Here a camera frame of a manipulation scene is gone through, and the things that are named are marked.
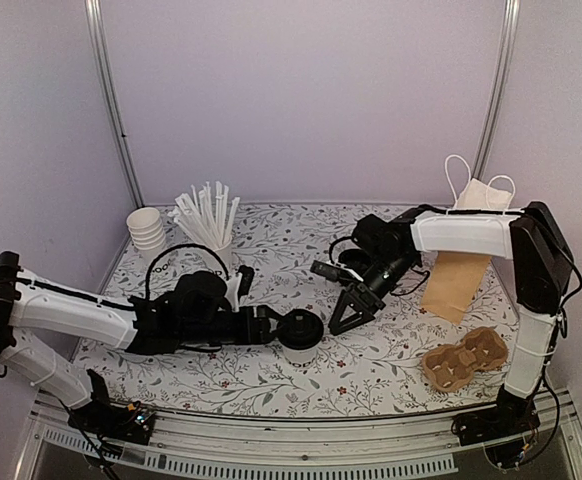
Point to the black cup lid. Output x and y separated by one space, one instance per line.
304 330

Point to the white paper coffee cup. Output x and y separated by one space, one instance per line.
301 359

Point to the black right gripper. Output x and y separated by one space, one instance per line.
355 292

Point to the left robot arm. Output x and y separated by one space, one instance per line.
200 313

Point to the left aluminium frame post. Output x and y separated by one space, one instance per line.
95 24

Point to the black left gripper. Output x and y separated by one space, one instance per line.
260 334

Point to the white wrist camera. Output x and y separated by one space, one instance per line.
239 286
335 272

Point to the aluminium front rail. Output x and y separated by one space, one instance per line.
195 445

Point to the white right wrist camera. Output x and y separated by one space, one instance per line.
335 272

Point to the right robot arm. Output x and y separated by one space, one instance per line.
530 238

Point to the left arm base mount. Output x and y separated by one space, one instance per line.
131 423

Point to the stack of black cup lids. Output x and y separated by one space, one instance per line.
356 260

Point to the stack of white paper cups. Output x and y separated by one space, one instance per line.
147 233

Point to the brown paper bag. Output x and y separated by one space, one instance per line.
456 277

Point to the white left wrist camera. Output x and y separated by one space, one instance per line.
239 286

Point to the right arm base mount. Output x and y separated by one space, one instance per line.
510 416

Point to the bundle of wrapped white straws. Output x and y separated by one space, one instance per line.
206 214

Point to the brown cardboard cup carrier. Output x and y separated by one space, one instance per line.
451 367

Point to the floral tablecloth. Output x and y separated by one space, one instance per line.
373 370

